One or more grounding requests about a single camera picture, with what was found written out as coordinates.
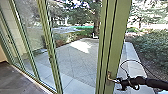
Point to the green framed glass door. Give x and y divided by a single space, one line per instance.
118 36

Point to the green hedge bush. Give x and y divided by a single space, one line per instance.
153 45

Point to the dark tree trunk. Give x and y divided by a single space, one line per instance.
97 20

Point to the long low reddish hedge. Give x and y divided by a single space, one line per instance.
66 37

